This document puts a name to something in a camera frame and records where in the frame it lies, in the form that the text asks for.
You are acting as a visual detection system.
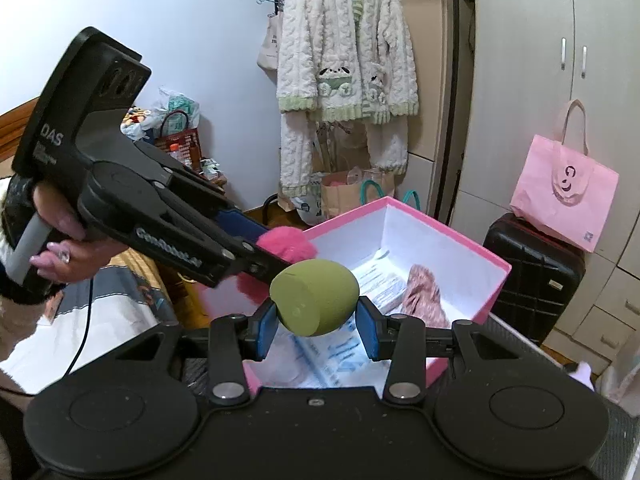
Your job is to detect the patterned shopping bag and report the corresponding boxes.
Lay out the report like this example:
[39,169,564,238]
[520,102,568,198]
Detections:
[292,175,326,226]

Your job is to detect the black suitcase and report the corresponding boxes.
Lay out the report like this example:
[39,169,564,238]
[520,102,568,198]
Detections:
[482,212,586,346]

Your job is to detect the floral pink cloth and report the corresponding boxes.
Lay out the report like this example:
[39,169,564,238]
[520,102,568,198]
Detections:
[400,263,451,331]

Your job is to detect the person's left hand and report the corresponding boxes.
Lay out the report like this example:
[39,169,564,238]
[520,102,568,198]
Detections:
[29,182,127,285]

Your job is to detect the white plastic bag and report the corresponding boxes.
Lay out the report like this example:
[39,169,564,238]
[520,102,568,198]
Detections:
[150,86,201,133]

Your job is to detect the white fleece pajama pants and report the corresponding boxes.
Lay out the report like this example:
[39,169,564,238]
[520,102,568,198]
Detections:
[278,107,408,211]

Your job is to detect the large brown paper bag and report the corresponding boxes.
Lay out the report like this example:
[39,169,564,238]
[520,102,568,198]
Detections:
[320,167,396,221]

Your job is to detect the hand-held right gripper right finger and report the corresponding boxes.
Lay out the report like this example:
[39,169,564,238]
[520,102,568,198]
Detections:
[355,296,560,406]

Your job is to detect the blue white tissue pack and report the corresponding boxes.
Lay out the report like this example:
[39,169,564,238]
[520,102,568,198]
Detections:
[280,332,396,388]

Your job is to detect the colourful snack packet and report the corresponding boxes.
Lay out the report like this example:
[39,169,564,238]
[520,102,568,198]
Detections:
[120,105,156,141]

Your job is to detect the black cable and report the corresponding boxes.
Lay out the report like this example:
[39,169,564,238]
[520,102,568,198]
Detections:
[0,280,96,396]

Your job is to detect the pink tote bag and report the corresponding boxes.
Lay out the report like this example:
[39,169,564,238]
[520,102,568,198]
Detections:
[510,99,621,253]

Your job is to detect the pink cardboard box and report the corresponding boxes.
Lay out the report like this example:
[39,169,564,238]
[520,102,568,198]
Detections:
[197,196,513,396]

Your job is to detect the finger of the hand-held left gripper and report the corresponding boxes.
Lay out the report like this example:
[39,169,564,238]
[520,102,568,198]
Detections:
[120,222,286,290]
[132,141,273,248]

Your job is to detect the pink fluffy pom-pom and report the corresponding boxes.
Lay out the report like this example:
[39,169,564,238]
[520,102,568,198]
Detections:
[235,226,321,301]

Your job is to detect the beige wardrobe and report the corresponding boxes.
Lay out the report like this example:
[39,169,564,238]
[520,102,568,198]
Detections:
[447,0,640,366]

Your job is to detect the printed paper sheet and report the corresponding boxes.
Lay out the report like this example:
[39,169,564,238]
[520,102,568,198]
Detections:
[350,250,408,316]

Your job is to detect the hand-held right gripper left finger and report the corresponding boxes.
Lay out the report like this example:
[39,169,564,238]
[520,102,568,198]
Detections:
[115,301,279,406]

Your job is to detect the green-handled bag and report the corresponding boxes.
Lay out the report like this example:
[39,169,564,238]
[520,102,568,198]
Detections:
[360,180,421,211]

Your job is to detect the beige canvas tote bag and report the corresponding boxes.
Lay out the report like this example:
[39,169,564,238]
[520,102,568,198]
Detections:
[256,10,286,81]

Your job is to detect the purple plush toy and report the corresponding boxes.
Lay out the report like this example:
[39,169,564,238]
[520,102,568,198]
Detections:
[565,360,598,393]

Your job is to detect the black clothes rack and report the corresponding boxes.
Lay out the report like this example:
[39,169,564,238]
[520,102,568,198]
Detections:
[262,0,297,226]

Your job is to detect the green egg-shaped sponge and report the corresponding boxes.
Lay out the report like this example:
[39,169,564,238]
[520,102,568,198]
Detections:
[270,258,361,337]

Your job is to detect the white fleece pajama jacket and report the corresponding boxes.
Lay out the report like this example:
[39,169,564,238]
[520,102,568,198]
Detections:
[276,0,420,125]

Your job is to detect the crumpled small packets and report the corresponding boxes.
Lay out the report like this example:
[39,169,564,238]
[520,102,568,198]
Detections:
[200,157,227,184]

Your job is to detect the wooden headboard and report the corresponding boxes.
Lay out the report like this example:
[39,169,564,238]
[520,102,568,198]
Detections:
[0,100,43,177]

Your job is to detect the beige side cabinet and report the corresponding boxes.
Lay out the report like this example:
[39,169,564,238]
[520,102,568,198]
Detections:
[395,0,458,221]

